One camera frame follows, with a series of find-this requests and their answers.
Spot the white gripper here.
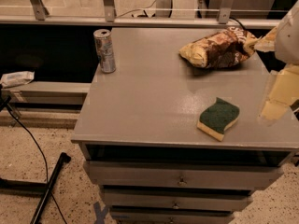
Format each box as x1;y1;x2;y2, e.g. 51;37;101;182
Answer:
254;0;299;125

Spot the brown yellow chip bag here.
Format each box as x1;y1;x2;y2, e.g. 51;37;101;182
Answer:
179;27;259;69

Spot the silver redbull can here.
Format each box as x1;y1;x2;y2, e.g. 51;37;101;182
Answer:
93;29;116;74

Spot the green yellow sponge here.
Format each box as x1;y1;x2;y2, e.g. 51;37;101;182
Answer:
197;97;240;141

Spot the top grey drawer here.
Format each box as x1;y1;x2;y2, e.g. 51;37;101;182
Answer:
83;161;283;190

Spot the grey drawer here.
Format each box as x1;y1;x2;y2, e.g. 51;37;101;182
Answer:
104;189;252;212
110;207;234;224
83;161;283;190

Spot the grey drawer cabinet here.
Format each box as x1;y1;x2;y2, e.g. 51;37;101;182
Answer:
70;26;299;224

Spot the middle grey drawer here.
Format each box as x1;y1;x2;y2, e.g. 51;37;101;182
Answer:
104;189;252;212

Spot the bottom grey drawer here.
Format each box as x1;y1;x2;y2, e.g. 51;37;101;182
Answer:
110;207;234;224

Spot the black stand leg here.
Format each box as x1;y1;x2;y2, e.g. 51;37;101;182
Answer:
0;152;71;224

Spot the white wipes packet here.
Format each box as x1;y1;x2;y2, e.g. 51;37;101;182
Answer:
1;71;35;88

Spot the black cable behind table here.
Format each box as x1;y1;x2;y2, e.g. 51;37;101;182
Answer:
229;16;248;30

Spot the metal railing frame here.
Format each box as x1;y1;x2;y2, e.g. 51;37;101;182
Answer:
0;0;279;29

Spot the black floor cable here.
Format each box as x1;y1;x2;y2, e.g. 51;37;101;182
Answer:
0;95;69;224

